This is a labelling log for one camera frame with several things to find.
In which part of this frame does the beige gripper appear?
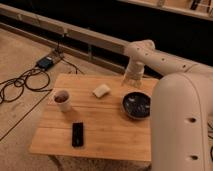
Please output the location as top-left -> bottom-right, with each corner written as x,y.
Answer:
123,60 -> 144,86

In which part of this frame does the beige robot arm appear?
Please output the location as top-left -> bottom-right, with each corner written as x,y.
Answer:
124,40 -> 213,171

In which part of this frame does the dark ceramic bowl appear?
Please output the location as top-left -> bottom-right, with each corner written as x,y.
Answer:
122,92 -> 151,120

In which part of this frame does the pale sponge block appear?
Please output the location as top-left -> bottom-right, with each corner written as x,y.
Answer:
93,84 -> 111,98

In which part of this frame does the wooden table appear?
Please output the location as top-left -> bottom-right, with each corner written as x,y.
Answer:
29,74 -> 151,161

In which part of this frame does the white paper cup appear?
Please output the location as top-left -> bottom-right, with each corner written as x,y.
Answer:
53,90 -> 71,112

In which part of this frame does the black rectangular phone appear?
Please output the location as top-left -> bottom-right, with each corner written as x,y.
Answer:
72,122 -> 84,147

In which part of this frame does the black power adapter box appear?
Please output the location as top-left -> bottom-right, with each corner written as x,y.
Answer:
36,56 -> 54,71

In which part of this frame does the black cable right side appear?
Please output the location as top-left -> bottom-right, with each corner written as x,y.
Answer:
207,120 -> 213,161

